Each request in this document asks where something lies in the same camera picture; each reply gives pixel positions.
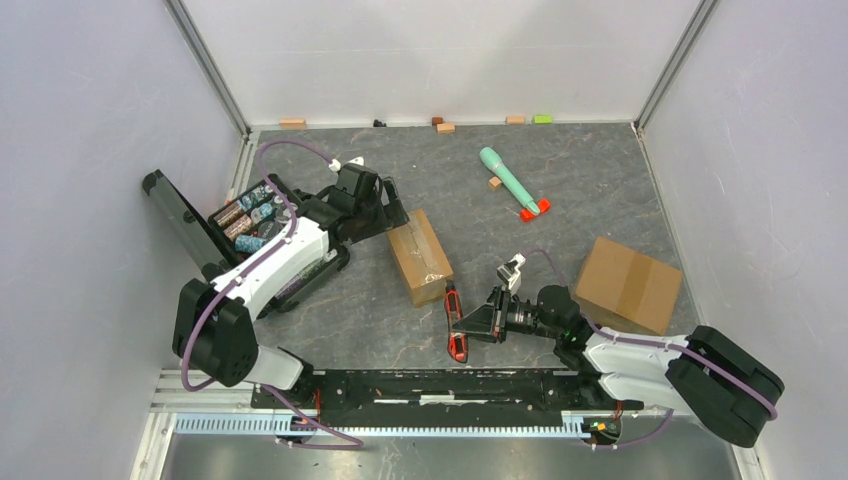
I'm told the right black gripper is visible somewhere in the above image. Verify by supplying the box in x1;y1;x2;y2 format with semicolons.
451;285;561;344

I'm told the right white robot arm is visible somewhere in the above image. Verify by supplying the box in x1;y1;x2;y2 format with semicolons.
444;285;785;448

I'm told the red box cutter knife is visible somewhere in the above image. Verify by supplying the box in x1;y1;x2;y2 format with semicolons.
444;280;468;364

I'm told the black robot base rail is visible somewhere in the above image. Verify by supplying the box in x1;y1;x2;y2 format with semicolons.
286;368;644;428

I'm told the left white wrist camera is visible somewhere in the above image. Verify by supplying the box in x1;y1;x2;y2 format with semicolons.
328;156;365;172

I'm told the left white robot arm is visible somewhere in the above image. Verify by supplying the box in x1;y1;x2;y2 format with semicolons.
172;161;409;408

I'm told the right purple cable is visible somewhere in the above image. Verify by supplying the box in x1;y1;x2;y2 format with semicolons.
523;248;780;452

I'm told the tan block far left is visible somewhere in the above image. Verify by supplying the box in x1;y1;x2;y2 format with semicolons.
278;117;307;130

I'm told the black case with poker chips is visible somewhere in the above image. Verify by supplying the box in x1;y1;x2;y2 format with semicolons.
141;170;350;318

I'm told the brown cardboard express box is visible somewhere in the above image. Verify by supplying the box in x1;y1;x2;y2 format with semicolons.
387;209;454;307

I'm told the flat brown cardboard box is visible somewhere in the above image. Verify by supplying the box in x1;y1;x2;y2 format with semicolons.
574;237;683;336

